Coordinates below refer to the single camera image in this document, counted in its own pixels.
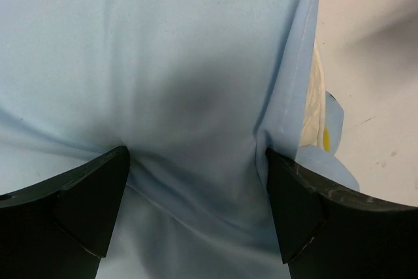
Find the cream quilted pillow yellow edge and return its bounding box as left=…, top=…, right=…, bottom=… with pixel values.
left=299, top=41, right=331, bottom=152

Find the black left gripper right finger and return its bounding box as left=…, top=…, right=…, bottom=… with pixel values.
left=266, top=150, right=417, bottom=279

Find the light blue pillowcase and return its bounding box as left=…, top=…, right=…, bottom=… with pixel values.
left=1, top=0, right=359, bottom=278

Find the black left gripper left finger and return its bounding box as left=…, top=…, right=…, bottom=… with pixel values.
left=1, top=146, right=130, bottom=279

